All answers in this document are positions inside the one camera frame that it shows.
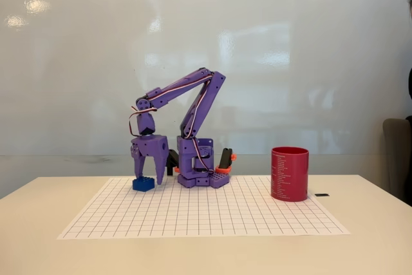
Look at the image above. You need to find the blue toy brick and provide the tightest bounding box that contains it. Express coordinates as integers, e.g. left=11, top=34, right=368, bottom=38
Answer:
left=132, top=176, right=157, bottom=193

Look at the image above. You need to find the white grid paper sheet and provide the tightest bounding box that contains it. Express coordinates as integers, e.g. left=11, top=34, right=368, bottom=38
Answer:
left=57, top=176, right=351, bottom=241

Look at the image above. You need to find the dark grey chair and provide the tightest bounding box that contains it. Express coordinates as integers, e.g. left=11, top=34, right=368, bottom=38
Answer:
left=382, top=118, right=412, bottom=207

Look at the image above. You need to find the white red servo cable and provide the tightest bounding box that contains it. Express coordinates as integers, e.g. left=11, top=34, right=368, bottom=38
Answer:
left=128, top=73, right=215, bottom=176

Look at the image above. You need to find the red cup with white print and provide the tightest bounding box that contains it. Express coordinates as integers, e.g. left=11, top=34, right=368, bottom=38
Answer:
left=270, top=146, right=310, bottom=203

